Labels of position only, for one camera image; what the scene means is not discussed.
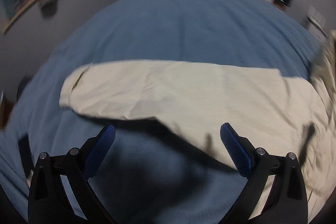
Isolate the cream hooded puffer jacket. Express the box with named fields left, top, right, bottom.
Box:
left=59, top=32, right=335, bottom=219

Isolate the blue bed blanket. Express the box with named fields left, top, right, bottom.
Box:
left=1, top=0, right=321, bottom=223

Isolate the white wifi router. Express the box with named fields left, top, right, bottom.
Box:
left=303, top=6, right=327, bottom=36

